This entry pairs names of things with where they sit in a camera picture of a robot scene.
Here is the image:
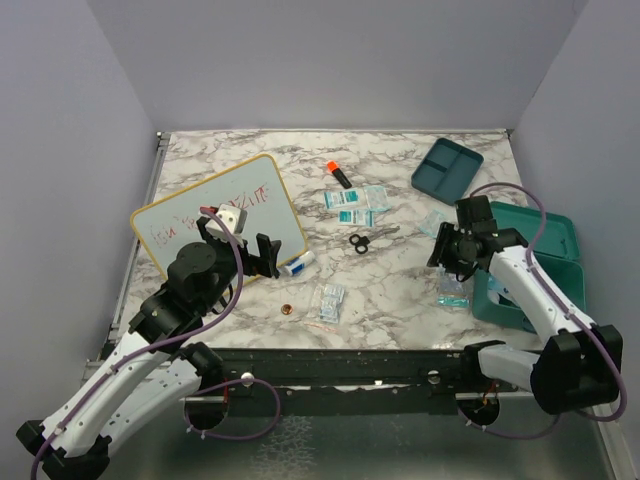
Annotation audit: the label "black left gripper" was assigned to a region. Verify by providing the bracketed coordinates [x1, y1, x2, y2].
[200, 218, 281, 313]

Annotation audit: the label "white blue tube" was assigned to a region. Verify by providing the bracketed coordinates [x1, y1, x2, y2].
[280, 251, 316, 276]

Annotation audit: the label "clear packet teal strip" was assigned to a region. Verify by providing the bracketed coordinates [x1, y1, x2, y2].
[437, 271, 470, 308]

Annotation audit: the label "clear bag of plasters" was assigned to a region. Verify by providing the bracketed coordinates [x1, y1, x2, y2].
[304, 282, 346, 325]

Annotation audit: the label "white dressing packet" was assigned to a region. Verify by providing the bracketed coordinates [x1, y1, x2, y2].
[364, 185, 391, 212]

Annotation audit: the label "teal wipe packet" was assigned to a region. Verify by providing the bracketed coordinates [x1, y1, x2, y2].
[323, 189, 366, 210]
[338, 209, 374, 227]

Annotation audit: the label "large blue bandage packet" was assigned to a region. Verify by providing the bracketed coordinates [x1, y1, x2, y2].
[487, 276, 516, 306]

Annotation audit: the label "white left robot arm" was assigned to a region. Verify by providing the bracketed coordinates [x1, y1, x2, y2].
[16, 211, 281, 479]

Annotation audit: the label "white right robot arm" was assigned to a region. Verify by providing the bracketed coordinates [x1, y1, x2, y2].
[428, 195, 627, 415]

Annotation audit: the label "teal medicine box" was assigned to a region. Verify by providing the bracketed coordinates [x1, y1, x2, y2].
[471, 201, 586, 333]

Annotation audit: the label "small clear teal packet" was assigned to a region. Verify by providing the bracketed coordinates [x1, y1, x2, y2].
[418, 210, 447, 239]

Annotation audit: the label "yellow framed whiteboard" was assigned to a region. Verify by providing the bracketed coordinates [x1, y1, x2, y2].
[130, 154, 308, 276]

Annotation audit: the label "blue divided tray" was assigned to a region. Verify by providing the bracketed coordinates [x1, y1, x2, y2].
[411, 138, 484, 206]

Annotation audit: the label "orange black highlighter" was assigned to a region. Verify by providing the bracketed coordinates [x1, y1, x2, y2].
[327, 161, 352, 189]

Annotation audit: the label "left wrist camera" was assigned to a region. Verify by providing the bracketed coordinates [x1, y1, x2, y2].
[197, 204, 247, 244]

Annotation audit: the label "black handled scissors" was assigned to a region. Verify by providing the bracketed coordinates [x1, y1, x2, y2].
[349, 226, 400, 255]

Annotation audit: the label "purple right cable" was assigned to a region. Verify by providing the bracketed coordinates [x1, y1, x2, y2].
[457, 182, 629, 440]

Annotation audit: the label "purple cable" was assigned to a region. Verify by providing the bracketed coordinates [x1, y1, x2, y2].
[29, 207, 246, 480]
[457, 182, 629, 440]

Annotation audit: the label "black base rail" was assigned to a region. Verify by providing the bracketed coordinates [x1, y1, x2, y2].
[99, 347, 546, 416]

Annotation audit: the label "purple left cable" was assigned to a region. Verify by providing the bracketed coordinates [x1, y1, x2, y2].
[29, 207, 246, 480]

